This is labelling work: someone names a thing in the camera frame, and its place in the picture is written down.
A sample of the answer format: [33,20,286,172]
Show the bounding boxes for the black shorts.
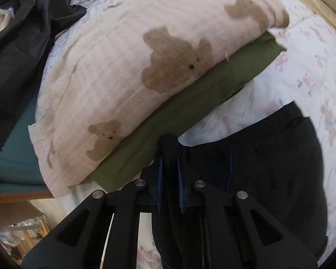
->
[151,101,329,269]

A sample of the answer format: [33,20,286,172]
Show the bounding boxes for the wooden nightstand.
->
[0,92,53,225]

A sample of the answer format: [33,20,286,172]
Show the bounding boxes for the olive green folded garment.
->
[87,32,285,192]

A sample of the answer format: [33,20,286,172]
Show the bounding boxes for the pink bear-print folded cloth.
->
[28,0,289,197]

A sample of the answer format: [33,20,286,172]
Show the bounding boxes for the white floral bed sheet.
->
[41,0,336,269]

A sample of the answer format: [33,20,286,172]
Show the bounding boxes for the black plastic sheet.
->
[0,0,86,152]

